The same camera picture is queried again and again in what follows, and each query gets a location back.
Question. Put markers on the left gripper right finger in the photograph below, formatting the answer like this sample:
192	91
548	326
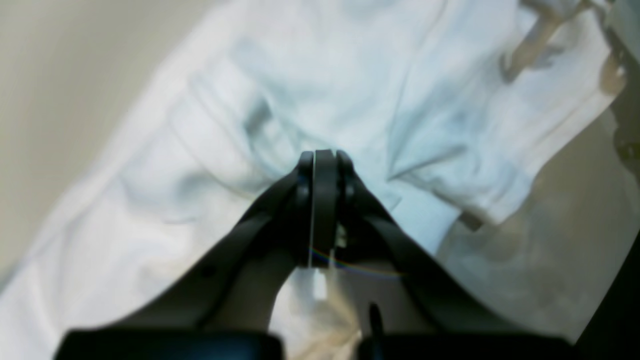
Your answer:
410	307

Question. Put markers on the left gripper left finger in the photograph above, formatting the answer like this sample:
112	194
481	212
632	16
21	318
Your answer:
220	309

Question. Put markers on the white t-shirt with print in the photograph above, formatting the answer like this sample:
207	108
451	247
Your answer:
445	106

